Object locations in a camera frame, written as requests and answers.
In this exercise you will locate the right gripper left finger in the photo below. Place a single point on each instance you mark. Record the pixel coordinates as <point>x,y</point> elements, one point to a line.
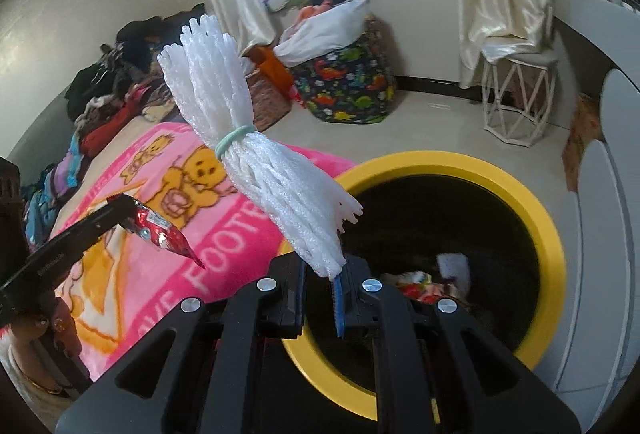
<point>285,311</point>

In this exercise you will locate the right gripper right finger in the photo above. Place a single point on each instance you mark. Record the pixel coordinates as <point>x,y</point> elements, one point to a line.
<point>350,312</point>

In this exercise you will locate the white foam net bundle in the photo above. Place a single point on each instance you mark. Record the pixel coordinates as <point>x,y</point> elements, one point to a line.
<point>204,73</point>

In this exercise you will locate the red snack wrapper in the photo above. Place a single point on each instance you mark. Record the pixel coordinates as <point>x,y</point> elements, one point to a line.
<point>152,227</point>

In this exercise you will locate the yellow rimmed black trash bin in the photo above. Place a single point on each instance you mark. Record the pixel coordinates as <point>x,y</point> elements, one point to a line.
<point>419,204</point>

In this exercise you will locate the colourful wrappers in bin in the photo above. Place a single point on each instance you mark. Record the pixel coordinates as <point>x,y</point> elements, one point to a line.
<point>422,287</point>

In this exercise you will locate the white foam net in bin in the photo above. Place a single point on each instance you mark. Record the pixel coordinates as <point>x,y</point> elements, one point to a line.
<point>455,267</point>

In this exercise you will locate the pink bear football blanket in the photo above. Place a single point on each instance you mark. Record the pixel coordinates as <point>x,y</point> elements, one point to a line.
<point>200,238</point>

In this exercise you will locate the floral patterned basket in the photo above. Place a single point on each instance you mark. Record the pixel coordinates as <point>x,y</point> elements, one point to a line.
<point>269,104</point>

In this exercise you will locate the dinosaur print storage bag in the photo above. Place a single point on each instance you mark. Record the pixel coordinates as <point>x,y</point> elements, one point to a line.
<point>352,85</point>

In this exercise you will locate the pile of clothes on bed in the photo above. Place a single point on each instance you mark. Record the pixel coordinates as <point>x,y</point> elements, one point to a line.
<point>125,83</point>

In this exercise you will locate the orange cloth bag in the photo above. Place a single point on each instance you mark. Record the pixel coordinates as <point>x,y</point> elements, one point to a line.
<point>267,62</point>

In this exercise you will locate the white dresser desk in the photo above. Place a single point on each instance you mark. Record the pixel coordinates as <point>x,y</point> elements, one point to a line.
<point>593,359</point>

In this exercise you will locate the white bedding in bag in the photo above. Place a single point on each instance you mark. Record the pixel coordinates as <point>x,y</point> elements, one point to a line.
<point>323,33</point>

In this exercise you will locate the white wire frame stool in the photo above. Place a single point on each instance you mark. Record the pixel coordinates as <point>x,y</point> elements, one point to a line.
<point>518,93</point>

